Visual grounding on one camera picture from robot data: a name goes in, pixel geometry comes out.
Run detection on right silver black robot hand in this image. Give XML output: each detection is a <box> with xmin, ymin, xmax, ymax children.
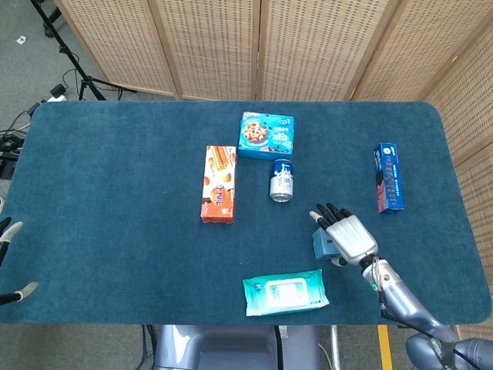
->
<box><xmin>309</xmin><ymin>203</ymin><xmax>379</xmax><ymax>267</ymax></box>

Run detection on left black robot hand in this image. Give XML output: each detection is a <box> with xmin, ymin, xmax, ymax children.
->
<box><xmin>0</xmin><ymin>217</ymin><xmax>39</xmax><ymax>306</ymax></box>

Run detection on small light blue box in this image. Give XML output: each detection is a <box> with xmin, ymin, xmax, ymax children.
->
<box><xmin>311</xmin><ymin>227</ymin><xmax>342</xmax><ymax>260</ymax></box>

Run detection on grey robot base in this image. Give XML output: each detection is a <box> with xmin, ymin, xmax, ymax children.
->
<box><xmin>153</xmin><ymin>324</ymin><xmax>320</xmax><ymax>370</ymax></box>

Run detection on blue pink snack package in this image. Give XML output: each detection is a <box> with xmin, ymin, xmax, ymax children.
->
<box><xmin>372</xmin><ymin>143</ymin><xmax>405</xmax><ymax>215</ymax></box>

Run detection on orange biscuit box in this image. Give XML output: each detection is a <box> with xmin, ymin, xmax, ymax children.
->
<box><xmin>200</xmin><ymin>145</ymin><xmax>236</xmax><ymax>224</ymax></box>

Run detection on green wet wipes pack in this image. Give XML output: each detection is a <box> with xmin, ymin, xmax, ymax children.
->
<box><xmin>242</xmin><ymin>268</ymin><xmax>330</xmax><ymax>318</ymax></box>

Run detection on silver blue milk can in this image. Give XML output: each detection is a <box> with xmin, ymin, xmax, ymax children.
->
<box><xmin>269</xmin><ymin>158</ymin><xmax>296</xmax><ymax>203</ymax></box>

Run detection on blue felt table mat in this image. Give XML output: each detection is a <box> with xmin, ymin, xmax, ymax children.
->
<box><xmin>0</xmin><ymin>99</ymin><xmax>493</xmax><ymax>325</ymax></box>

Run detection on metal table leg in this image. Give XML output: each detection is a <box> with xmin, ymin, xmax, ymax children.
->
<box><xmin>329</xmin><ymin>325</ymin><xmax>342</xmax><ymax>370</ymax></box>

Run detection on white power strip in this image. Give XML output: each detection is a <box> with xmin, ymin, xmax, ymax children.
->
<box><xmin>45</xmin><ymin>85</ymin><xmax>69</xmax><ymax>103</ymax></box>

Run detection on black tripod stand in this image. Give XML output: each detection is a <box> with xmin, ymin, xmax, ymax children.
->
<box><xmin>30</xmin><ymin>0</ymin><xmax>136</xmax><ymax>102</ymax></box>

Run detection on wooden rattan folding screen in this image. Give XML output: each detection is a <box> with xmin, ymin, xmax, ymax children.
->
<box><xmin>53</xmin><ymin>0</ymin><xmax>493</xmax><ymax>340</ymax></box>

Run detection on black floor cables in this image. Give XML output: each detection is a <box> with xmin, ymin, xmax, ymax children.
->
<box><xmin>0</xmin><ymin>102</ymin><xmax>43</xmax><ymax>179</ymax></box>

